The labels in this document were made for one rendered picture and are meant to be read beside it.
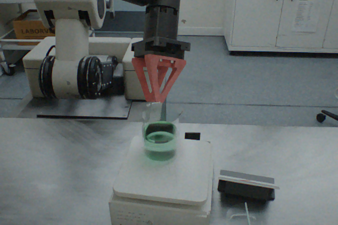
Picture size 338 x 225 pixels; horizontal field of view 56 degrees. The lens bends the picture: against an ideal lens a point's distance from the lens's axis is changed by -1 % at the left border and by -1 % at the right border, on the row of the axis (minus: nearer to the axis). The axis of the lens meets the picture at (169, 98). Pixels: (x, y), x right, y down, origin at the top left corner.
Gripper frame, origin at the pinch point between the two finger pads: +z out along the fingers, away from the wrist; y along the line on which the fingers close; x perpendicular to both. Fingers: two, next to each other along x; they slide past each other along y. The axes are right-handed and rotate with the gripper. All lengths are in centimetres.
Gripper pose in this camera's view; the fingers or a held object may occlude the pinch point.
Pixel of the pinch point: (155, 97)
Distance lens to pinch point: 53.9
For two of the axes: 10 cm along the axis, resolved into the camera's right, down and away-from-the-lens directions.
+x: 8.8, 0.8, 4.7
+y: 4.7, 0.4, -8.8
